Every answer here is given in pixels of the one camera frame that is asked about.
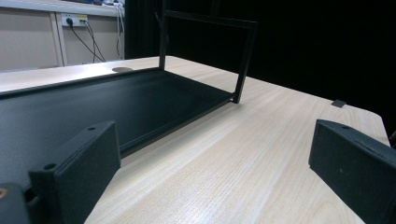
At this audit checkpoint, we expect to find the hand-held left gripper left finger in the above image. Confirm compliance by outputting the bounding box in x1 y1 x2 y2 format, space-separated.
28 120 121 224

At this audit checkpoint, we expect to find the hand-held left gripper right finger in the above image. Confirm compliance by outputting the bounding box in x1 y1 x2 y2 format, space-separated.
307 119 396 224

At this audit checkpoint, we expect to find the black two-tier metal rack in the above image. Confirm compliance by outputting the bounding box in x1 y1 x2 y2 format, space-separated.
0 0 259 190

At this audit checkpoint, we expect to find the black curtain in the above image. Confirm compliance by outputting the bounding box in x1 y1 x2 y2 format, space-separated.
124 0 396 147

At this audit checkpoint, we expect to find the black cable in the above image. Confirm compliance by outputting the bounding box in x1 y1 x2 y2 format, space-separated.
81 21 102 63
66 18 106 63

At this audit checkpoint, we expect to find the white wall socket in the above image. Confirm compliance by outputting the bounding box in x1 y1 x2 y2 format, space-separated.
61 13 89 27

